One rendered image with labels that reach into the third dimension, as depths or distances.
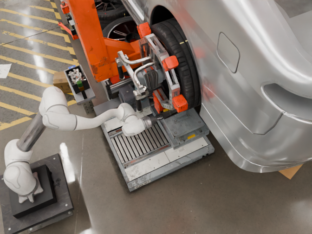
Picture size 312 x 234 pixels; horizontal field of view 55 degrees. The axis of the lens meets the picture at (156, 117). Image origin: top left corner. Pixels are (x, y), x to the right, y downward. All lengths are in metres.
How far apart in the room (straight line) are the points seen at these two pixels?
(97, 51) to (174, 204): 1.39
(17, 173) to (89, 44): 1.05
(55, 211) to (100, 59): 1.21
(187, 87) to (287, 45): 0.85
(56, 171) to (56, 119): 0.77
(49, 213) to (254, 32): 1.86
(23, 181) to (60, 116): 0.61
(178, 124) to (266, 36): 1.56
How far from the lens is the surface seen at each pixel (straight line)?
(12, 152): 2.32
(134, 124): 2.12
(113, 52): 2.50
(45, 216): 2.42
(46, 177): 2.44
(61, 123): 1.85
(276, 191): 2.75
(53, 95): 1.95
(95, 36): 2.32
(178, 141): 2.62
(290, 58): 1.22
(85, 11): 2.19
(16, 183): 2.24
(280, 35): 1.26
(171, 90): 1.93
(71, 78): 2.71
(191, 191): 2.61
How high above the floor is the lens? 2.45
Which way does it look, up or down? 56 degrees down
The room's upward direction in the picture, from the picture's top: 6 degrees counter-clockwise
